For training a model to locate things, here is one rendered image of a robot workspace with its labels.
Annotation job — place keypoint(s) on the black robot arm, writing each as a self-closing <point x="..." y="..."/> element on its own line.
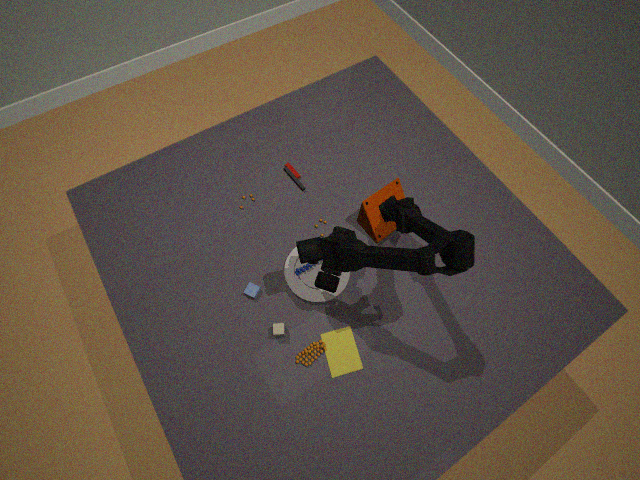
<point x="342" y="251"/>

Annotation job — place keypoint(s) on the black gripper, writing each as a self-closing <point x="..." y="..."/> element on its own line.
<point x="325" y="280"/>

